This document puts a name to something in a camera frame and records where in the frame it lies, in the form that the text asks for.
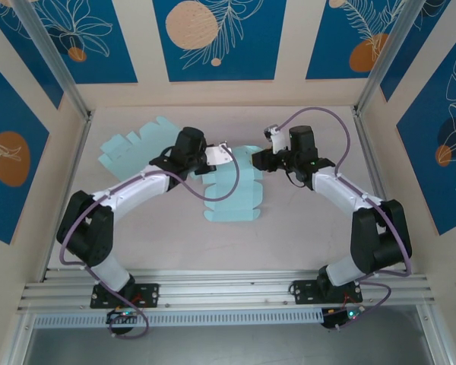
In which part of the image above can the small electronics board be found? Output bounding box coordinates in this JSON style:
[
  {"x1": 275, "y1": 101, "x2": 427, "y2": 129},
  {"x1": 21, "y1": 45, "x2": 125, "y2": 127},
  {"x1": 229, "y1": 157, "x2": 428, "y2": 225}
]
[
  {"x1": 321, "y1": 306, "x2": 366, "y2": 330},
  {"x1": 106, "y1": 308, "x2": 140, "y2": 326}
]

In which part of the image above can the grey slotted cable duct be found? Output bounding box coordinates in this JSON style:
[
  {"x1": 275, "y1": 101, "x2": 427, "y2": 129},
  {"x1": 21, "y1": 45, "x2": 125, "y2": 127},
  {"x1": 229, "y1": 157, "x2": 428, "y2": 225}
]
[{"x1": 32, "y1": 308, "x2": 326, "y2": 329}]

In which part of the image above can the aluminium frame post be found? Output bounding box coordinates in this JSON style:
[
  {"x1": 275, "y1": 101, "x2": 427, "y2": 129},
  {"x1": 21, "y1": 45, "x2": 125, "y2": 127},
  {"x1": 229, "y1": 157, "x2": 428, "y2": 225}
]
[
  {"x1": 13, "y1": 0, "x2": 93, "y2": 121},
  {"x1": 355, "y1": 0, "x2": 429, "y2": 115}
]

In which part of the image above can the light blue paper box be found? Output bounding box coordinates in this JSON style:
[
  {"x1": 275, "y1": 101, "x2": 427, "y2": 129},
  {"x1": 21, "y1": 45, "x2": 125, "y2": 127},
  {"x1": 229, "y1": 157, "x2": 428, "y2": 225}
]
[
  {"x1": 98, "y1": 116, "x2": 191, "y2": 182},
  {"x1": 192, "y1": 146, "x2": 267, "y2": 224}
]

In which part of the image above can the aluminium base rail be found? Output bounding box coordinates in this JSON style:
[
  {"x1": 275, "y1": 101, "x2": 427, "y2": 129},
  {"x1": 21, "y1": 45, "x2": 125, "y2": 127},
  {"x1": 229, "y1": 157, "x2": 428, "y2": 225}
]
[{"x1": 17, "y1": 269, "x2": 436, "y2": 313}]

